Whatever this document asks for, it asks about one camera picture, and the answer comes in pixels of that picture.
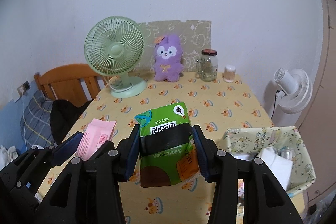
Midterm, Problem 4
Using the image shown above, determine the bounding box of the pink wet wipes pack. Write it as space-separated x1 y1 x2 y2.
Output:
75 119 117 161

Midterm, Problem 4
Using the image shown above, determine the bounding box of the white cloth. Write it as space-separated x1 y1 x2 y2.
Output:
257 147 293 190

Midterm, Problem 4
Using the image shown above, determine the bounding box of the clear plastic tube pack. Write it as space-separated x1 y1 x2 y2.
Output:
279 147 295 161

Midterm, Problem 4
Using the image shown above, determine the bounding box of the green tissue pack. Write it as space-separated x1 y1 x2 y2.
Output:
135 102 199 188

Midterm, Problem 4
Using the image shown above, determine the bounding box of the black garment on chair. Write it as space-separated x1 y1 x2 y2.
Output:
50 100 92 145

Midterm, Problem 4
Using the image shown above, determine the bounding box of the blue plaid bedding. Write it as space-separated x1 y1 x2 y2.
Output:
21 90 57 149

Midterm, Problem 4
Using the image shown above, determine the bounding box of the yellow patterned storage box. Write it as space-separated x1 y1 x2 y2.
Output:
218 126 316 197

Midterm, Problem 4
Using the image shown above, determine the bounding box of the beige door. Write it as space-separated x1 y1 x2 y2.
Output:
297 0 335 206

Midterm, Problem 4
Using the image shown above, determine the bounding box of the purple plush bunny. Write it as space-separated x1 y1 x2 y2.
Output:
153 34 183 82

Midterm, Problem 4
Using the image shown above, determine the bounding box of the green desk fan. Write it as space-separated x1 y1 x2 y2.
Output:
84 16 147 99

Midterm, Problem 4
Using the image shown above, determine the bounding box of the yellow cake print tablecloth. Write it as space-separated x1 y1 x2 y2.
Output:
36 70 306 224

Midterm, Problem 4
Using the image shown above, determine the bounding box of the white standing fan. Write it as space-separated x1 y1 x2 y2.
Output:
271 68 313 120

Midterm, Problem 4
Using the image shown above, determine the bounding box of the glass jar with lid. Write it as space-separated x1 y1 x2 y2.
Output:
201 49 218 82

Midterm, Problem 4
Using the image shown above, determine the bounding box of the cotton swab container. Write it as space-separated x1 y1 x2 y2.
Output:
223 65 236 83

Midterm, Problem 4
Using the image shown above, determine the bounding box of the wall power socket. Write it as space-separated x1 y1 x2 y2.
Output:
17 81 30 96

